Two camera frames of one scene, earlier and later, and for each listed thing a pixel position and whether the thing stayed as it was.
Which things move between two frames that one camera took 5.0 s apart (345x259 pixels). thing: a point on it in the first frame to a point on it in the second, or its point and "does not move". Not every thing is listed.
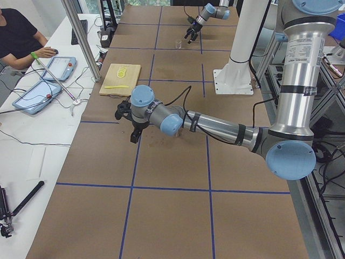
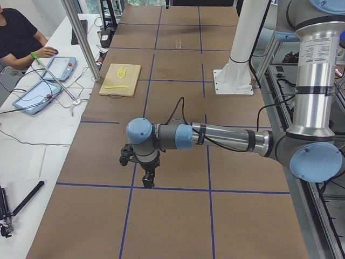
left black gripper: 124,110 to 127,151
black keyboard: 84,24 does not move
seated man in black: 20,43 does not move
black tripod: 6,215 does not move
